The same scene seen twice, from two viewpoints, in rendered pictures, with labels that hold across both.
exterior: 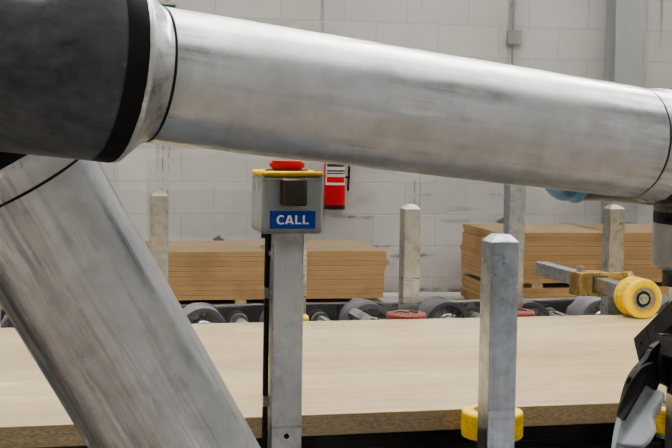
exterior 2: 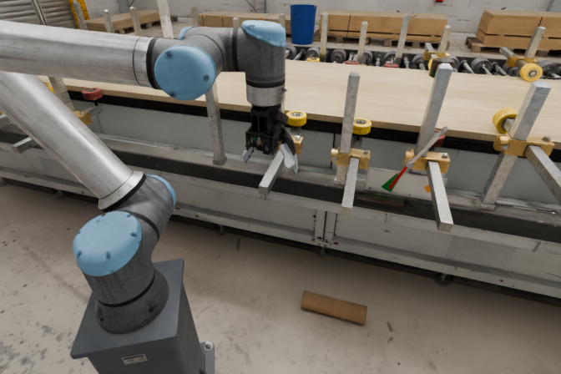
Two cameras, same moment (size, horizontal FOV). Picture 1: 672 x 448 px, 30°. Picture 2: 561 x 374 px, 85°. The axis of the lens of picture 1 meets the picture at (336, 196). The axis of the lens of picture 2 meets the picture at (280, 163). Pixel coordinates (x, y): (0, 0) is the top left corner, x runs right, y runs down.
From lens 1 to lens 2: 94 cm
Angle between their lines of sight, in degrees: 41
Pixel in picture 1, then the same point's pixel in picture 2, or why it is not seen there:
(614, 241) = (443, 40)
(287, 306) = not seen: hidden behind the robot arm
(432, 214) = (476, 5)
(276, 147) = not seen: outside the picture
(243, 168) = not seen: outside the picture
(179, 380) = (36, 126)
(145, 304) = (16, 103)
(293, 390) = (212, 103)
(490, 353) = not seen: hidden behind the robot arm
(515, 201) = (405, 22)
